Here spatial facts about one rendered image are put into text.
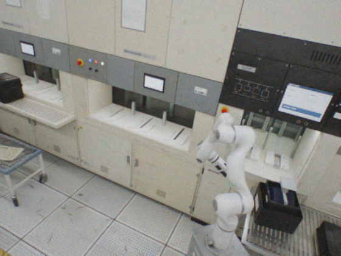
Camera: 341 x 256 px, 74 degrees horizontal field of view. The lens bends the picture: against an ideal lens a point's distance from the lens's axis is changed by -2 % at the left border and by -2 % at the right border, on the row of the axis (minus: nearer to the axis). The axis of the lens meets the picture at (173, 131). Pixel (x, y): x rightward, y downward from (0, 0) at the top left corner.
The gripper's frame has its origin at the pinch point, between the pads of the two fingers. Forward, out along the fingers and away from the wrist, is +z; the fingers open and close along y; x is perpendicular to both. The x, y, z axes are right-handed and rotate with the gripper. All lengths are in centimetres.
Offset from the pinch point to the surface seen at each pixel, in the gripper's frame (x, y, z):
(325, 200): 34, 27, 71
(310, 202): 31, 16, 68
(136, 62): 27, -23, -112
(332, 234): 1, 38, 69
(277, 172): 43, 1, 41
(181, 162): 12, -55, -18
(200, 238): -50, -5, 9
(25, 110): -32, -146, -167
